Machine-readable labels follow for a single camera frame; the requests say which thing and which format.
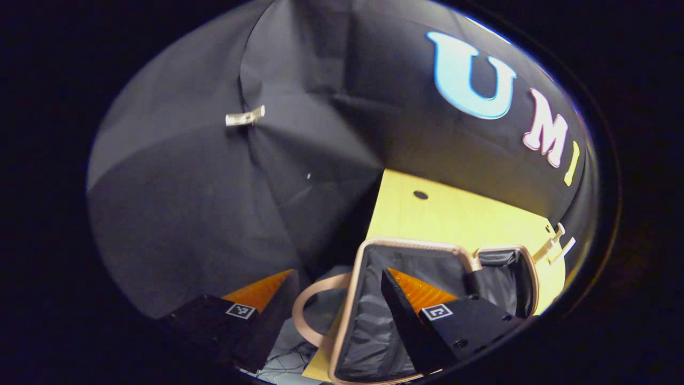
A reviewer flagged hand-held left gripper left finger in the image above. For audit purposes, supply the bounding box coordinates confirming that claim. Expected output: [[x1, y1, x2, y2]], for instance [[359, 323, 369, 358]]
[[160, 269, 300, 373]]

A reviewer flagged white tape strip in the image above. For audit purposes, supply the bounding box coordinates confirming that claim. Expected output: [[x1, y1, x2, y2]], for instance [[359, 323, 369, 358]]
[[225, 105, 266, 128]]

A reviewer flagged cream plastic clip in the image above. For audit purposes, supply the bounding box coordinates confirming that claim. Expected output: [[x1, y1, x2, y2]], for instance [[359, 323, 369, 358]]
[[533, 223, 577, 266]]

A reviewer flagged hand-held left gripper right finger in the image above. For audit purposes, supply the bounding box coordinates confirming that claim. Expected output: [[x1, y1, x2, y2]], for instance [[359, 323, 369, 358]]
[[380, 267, 527, 376]]

